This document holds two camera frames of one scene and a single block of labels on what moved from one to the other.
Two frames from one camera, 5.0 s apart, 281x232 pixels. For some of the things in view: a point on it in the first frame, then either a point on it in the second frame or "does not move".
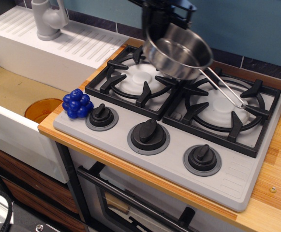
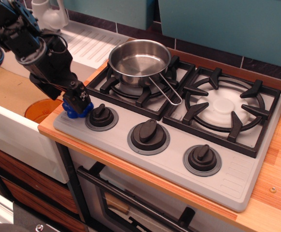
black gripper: x=157 y=15 -> x=51 y=65
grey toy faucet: x=49 y=21 does not move
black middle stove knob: x=148 y=138 does not move
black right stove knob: x=202 y=160 does not move
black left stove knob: x=102 y=118 does not move
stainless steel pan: x=181 y=53 -> x=136 y=63
